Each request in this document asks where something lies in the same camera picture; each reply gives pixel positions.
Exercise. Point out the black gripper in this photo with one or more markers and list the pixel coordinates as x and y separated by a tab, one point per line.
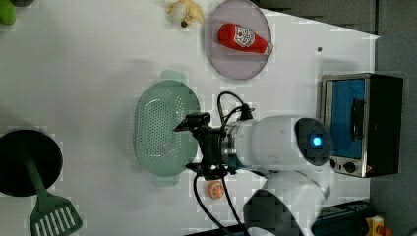
212	166

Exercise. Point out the green oval strainer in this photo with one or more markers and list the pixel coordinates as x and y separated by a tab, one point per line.
159	149

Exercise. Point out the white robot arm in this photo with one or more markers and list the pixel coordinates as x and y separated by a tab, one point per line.
292	153

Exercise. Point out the toy orange slice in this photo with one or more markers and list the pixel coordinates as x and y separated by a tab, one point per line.
215	190

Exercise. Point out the grey round plate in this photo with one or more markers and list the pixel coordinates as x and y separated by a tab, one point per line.
231	63

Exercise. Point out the red ketchup bottle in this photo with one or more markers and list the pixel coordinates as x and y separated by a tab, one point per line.
239	38

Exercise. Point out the peeled toy banana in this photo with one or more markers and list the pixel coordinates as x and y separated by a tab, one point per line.
192	11

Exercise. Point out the green slotted spatula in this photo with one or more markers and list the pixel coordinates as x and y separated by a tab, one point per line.
52	215

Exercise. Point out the black round container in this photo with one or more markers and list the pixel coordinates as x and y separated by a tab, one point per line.
22	152

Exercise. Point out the silver toaster oven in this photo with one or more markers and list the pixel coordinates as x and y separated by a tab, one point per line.
363	115

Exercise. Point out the green toy vegetable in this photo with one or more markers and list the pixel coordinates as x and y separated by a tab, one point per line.
7	13

